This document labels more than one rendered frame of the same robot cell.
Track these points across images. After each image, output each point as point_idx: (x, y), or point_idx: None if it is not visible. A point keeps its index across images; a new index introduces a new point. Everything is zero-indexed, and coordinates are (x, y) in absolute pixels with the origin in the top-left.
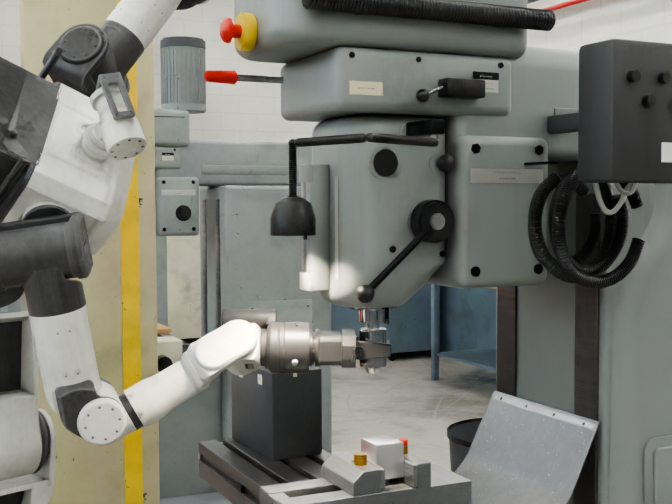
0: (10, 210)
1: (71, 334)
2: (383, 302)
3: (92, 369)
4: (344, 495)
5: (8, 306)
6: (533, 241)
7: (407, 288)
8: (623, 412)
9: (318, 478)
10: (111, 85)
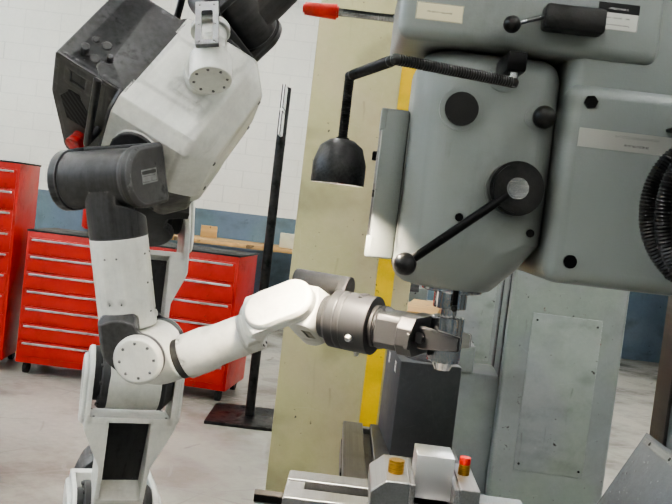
0: (104, 135)
1: (118, 263)
2: (448, 283)
3: (139, 304)
4: (362, 503)
5: None
6: (640, 227)
7: (479, 270)
8: None
9: None
10: (208, 14)
